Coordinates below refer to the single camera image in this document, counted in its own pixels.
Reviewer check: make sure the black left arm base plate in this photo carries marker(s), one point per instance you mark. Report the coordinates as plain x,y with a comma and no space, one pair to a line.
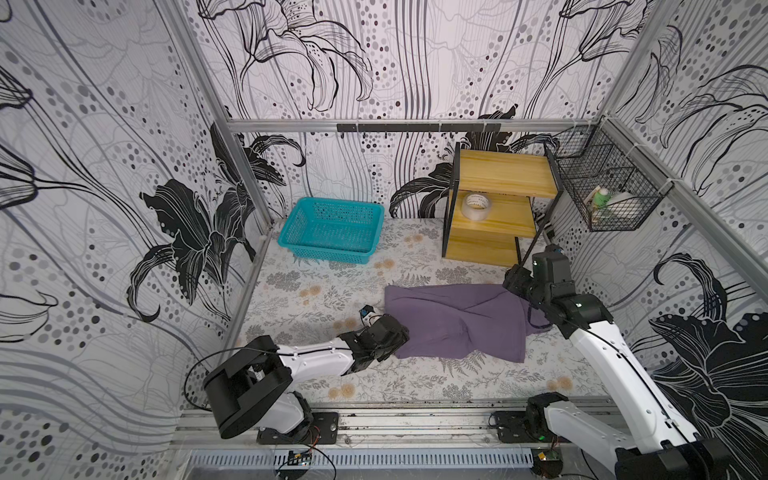
321,430

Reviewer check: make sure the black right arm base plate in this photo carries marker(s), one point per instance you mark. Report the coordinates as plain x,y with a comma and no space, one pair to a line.
514,427

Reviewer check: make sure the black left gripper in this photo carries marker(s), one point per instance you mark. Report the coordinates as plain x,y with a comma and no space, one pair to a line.
400,339

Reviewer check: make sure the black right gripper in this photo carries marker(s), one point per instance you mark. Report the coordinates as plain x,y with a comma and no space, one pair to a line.
519,283

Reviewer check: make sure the green white bottle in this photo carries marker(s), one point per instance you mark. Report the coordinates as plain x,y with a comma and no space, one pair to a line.
599,205

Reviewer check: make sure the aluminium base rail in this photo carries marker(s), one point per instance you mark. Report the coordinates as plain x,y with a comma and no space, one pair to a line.
429,424

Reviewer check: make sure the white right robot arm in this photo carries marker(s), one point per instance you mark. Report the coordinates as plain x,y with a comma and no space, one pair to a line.
661,443

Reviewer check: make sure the teal plastic basket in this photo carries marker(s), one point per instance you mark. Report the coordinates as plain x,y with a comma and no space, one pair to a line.
333,230

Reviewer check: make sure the wooden black-framed shelf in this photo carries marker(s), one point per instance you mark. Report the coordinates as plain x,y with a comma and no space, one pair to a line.
512,181

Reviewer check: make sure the clear tape roll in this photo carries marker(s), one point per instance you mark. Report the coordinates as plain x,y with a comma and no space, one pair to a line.
476,207

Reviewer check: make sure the small black power module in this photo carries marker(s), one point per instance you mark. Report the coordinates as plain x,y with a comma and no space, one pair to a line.
547,463

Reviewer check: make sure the small green circuit board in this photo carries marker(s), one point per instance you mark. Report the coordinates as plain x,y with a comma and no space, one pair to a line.
299,459

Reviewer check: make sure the purple long pants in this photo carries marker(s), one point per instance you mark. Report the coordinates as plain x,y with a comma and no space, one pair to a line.
453,321

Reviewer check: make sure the white slotted cable duct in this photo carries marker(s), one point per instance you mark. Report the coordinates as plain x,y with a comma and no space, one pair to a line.
370,459

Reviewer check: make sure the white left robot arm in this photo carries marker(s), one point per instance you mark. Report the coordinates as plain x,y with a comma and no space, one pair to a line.
255,387

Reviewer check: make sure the black wire basket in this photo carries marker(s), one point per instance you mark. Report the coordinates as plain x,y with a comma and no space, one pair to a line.
583,158

